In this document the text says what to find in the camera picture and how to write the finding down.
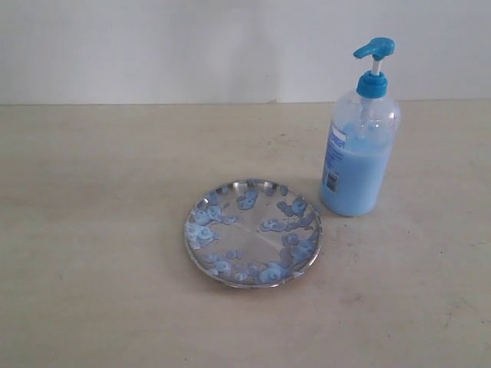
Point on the steel plate with soap blobs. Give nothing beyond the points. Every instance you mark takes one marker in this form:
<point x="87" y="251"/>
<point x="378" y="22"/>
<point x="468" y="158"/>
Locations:
<point x="253" y="234"/>

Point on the blue pump lotion bottle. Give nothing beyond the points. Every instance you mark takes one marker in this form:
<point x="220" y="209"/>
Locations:
<point x="360" y="139"/>

